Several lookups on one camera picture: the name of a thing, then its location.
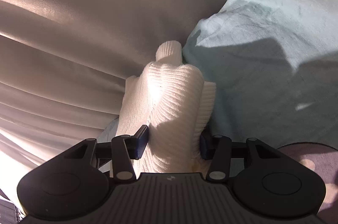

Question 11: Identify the white ribbed knit sweater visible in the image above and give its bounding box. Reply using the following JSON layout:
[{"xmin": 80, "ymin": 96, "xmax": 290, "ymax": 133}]
[{"xmin": 116, "ymin": 41, "xmax": 216, "ymax": 176}]

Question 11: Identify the light blue printed bedsheet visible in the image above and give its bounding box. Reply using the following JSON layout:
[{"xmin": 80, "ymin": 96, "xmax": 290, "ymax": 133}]
[{"xmin": 97, "ymin": 0, "xmax": 338, "ymax": 224}]

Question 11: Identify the white curtain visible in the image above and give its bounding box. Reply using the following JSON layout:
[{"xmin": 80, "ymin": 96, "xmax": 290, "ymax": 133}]
[{"xmin": 1, "ymin": 0, "xmax": 226, "ymax": 205}]

